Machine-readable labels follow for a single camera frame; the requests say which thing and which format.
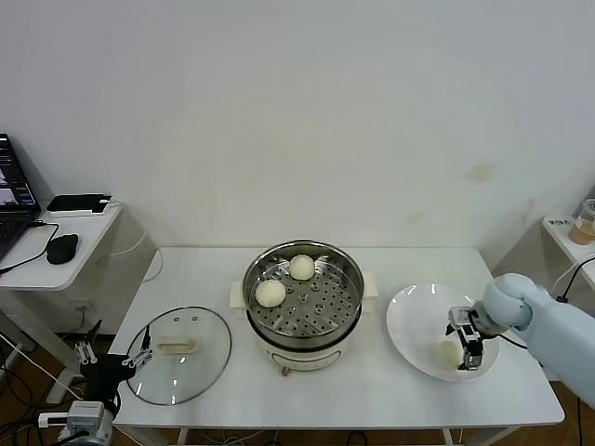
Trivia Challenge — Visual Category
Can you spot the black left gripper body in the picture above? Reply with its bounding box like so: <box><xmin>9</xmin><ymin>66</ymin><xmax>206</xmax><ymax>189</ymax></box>
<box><xmin>79</xmin><ymin>355</ymin><xmax>134</xmax><ymax>406</ymax></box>

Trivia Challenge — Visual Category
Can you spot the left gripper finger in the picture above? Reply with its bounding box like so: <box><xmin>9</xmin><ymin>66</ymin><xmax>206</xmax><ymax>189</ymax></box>
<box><xmin>74</xmin><ymin>319</ymin><xmax>102</xmax><ymax>366</ymax></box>
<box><xmin>121</xmin><ymin>325</ymin><xmax>155</xmax><ymax>371</ymax></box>

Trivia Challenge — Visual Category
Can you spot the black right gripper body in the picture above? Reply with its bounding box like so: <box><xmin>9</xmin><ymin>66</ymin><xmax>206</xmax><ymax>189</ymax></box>
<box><xmin>464</xmin><ymin>308</ymin><xmax>494</xmax><ymax>345</ymax></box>

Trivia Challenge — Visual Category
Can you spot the white steamed baozi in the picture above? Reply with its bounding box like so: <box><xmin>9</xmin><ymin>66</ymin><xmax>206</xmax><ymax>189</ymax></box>
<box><xmin>288</xmin><ymin>254</ymin><xmax>315</xmax><ymax>282</ymax></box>
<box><xmin>431</xmin><ymin>341</ymin><xmax>464</xmax><ymax>371</ymax></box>
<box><xmin>255</xmin><ymin>279</ymin><xmax>286</xmax><ymax>309</ymax></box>

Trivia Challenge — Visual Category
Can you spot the round glass pot lid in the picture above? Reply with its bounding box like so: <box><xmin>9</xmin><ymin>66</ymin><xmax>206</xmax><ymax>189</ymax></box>
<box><xmin>125</xmin><ymin>305</ymin><xmax>232</xmax><ymax>406</ymax></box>

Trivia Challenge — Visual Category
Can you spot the perforated stainless steamer basket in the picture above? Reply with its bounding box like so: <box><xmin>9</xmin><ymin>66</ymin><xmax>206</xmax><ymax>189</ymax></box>
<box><xmin>229</xmin><ymin>239</ymin><xmax>378</xmax><ymax>348</ymax></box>

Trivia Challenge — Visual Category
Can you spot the round white plate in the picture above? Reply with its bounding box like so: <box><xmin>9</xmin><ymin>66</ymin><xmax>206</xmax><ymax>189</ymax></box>
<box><xmin>385</xmin><ymin>282</ymin><xmax>501</xmax><ymax>383</ymax></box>

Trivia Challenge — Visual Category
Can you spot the white side desk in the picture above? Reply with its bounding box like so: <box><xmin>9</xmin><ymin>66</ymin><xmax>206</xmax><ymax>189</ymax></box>
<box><xmin>0</xmin><ymin>202</ymin><xmax>125</xmax><ymax>405</ymax></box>

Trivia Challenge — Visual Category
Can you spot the black computer mouse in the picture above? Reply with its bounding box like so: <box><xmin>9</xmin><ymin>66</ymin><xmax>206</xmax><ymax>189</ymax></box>
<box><xmin>47</xmin><ymin>234</ymin><xmax>80</xmax><ymax>266</ymax></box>

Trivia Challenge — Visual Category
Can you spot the white side table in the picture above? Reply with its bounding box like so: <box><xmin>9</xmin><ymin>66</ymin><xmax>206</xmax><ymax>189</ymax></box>
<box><xmin>541</xmin><ymin>216</ymin><xmax>595</xmax><ymax>317</ymax></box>

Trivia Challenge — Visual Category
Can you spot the flat white box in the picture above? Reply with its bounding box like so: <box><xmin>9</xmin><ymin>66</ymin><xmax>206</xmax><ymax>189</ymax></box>
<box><xmin>46</xmin><ymin>198</ymin><xmax>115</xmax><ymax>217</ymax></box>

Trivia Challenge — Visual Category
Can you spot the black smartphone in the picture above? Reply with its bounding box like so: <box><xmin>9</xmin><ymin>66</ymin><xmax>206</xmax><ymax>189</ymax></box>
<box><xmin>46</xmin><ymin>193</ymin><xmax>112</xmax><ymax>213</ymax></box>

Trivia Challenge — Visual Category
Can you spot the clear plastic drink cup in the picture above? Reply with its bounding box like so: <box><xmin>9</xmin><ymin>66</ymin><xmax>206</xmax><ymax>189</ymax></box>
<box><xmin>568</xmin><ymin>198</ymin><xmax>595</xmax><ymax>245</ymax></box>

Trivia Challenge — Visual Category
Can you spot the cream electric cooking pot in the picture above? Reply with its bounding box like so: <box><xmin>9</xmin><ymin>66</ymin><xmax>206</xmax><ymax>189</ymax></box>
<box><xmin>233</xmin><ymin>296</ymin><xmax>376</xmax><ymax>378</ymax></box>

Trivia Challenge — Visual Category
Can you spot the black laptop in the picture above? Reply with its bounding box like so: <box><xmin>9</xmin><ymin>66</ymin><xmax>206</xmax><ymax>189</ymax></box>
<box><xmin>0</xmin><ymin>133</ymin><xmax>42</xmax><ymax>261</ymax></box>

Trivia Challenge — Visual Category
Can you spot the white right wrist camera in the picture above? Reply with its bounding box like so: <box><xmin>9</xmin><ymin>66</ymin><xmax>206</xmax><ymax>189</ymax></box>
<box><xmin>448</xmin><ymin>306</ymin><xmax>480</xmax><ymax>343</ymax></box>

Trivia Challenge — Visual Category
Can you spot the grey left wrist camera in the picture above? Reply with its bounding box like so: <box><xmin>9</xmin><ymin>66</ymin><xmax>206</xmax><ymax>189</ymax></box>
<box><xmin>37</xmin><ymin>401</ymin><xmax>107</xmax><ymax>436</ymax></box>

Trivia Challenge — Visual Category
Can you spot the thin white charging cable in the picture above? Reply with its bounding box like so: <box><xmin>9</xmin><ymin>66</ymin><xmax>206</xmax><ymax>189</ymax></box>
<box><xmin>96</xmin><ymin>201</ymin><xmax>164</xmax><ymax>284</ymax></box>

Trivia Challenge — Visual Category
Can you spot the white cable by side table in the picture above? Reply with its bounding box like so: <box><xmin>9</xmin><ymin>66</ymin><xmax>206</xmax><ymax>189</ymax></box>
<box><xmin>548</xmin><ymin>257</ymin><xmax>595</xmax><ymax>298</ymax></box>

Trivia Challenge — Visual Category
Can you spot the black cable with adapter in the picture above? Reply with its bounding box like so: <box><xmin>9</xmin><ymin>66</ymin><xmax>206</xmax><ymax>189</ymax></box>
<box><xmin>555</xmin><ymin>254</ymin><xmax>595</xmax><ymax>304</ymax></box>

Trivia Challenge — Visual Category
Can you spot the black laptop cable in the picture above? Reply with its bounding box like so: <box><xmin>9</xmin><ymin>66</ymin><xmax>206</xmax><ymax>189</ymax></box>
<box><xmin>0</xmin><ymin>221</ymin><xmax>60</xmax><ymax>275</ymax></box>

